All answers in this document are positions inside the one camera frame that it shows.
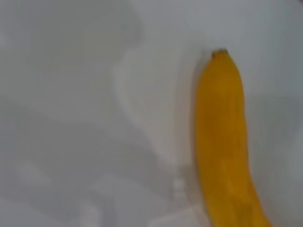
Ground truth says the yellow banana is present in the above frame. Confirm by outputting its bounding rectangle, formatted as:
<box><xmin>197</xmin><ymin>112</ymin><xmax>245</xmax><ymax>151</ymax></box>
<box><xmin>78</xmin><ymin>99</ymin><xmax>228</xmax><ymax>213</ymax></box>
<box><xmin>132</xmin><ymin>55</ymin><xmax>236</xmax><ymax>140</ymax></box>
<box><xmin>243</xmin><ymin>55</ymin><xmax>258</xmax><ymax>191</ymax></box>
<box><xmin>195</xmin><ymin>48</ymin><xmax>273</xmax><ymax>227</ymax></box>

